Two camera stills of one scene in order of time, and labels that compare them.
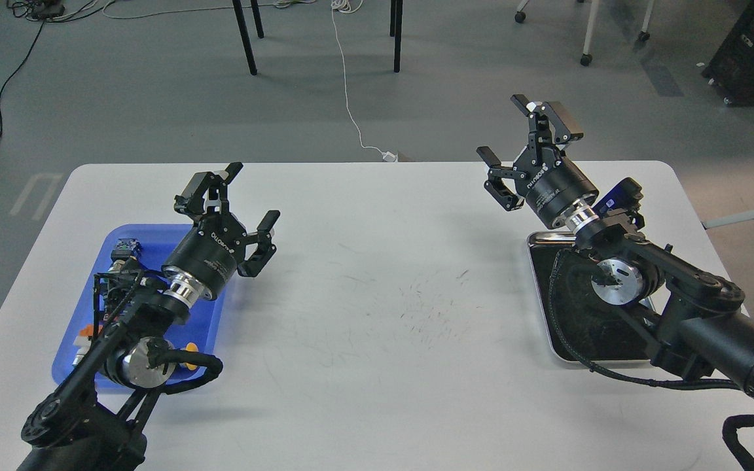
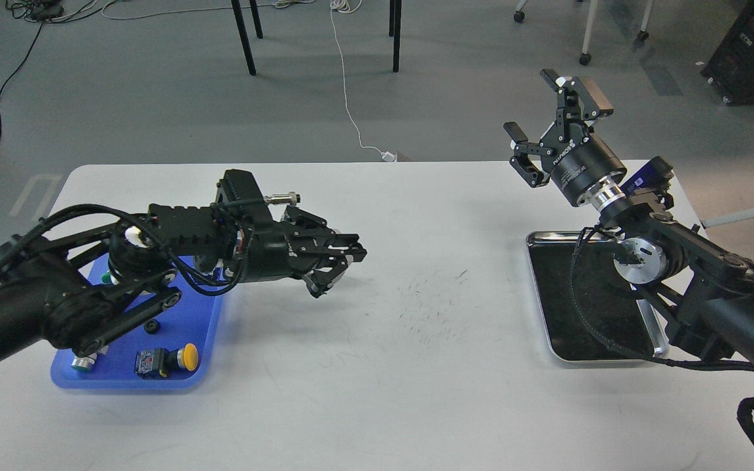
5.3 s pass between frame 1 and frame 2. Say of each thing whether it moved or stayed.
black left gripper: moved
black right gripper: moved
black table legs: stayed
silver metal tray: stayed
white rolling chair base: stayed
